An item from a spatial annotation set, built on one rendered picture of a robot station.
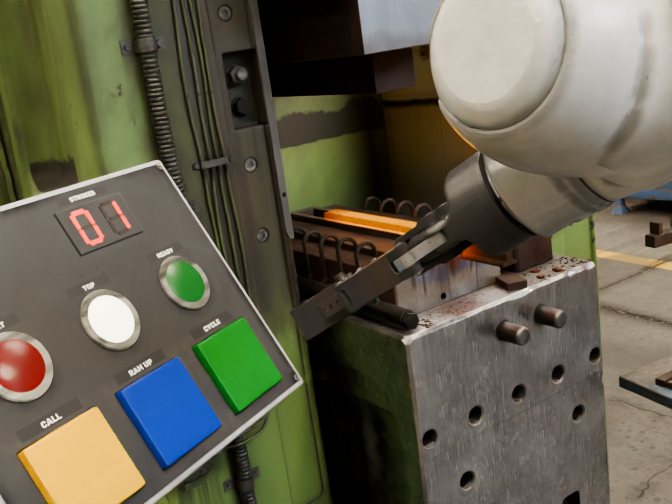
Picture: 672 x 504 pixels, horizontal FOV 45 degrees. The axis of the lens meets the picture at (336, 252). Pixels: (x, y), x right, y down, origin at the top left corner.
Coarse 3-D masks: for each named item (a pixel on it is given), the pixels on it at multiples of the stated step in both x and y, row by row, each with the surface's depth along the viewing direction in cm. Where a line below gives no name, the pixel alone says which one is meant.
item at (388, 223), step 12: (324, 216) 140; (336, 216) 137; (348, 216) 134; (360, 216) 133; (372, 216) 132; (384, 228) 126; (396, 228) 124; (408, 228) 121; (468, 252) 113; (480, 252) 111; (492, 264) 109; (504, 264) 107
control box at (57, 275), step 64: (64, 192) 74; (128, 192) 80; (0, 256) 66; (64, 256) 71; (128, 256) 76; (192, 256) 82; (0, 320) 64; (64, 320) 68; (192, 320) 78; (256, 320) 84; (64, 384) 65; (128, 384) 69; (0, 448) 59; (128, 448) 66
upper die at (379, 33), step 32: (288, 0) 112; (320, 0) 106; (352, 0) 100; (384, 0) 102; (416, 0) 105; (288, 32) 114; (320, 32) 108; (352, 32) 102; (384, 32) 103; (416, 32) 106
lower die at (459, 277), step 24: (312, 216) 142; (384, 216) 138; (408, 216) 135; (312, 240) 132; (360, 240) 125; (384, 240) 123; (312, 264) 125; (336, 264) 120; (360, 264) 116; (456, 264) 115; (480, 264) 118; (408, 288) 111; (432, 288) 113; (456, 288) 116
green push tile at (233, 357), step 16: (240, 320) 81; (224, 336) 78; (240, 336) 80; (208, 352) 76; (224, 352) 77; (240, 352) 79; (256, 352) 80; (208, 368) 76; (224, 368) 76; (240, 368) 78; (256, 368) 79; (272, 368) 81; (224, 384) 76; (240, 384) 77; (256, 384) 78; (272, 384) 80; (240, 400) 76
